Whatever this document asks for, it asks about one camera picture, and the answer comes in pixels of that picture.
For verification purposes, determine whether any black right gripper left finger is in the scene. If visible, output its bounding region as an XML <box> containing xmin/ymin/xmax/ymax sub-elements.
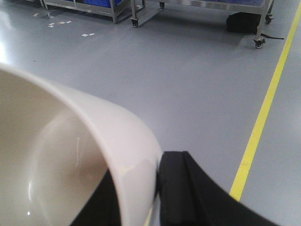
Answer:
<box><xmin>71</xmin><ymin>170</ymin><xmax>120</xmax><ymax>226</ymax></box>

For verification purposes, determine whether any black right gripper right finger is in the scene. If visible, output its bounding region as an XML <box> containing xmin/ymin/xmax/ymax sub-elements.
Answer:
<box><xmin>157</xmin><ymin>151</ymin><xmax>275</xmax><ymax>226</ymax></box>

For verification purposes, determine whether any white plastic bin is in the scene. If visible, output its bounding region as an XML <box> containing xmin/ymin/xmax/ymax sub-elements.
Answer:
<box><xmin>0</xmin><ymin>64</ymin><xmax>162</xmax><ymax>226</ymax></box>

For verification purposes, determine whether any black bag on floor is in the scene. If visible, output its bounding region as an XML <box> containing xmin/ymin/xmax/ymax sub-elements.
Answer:
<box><xmin>226</xmin><ymin>12</ymin><xmax>261</xmax><ymax>34</ymax></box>

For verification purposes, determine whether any steel cart with casters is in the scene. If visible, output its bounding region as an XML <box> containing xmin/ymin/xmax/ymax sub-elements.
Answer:
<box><xmin>130</xmin><ymin>0</ymin><xmax>275</xmax><ymax>49</ymax></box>

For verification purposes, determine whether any steel rack with blue crates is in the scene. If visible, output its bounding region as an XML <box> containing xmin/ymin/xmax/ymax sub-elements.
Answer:
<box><xmin>40</xmin><ymin>0</ymin><xmax>146</xmax><ymax>24</ymax></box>

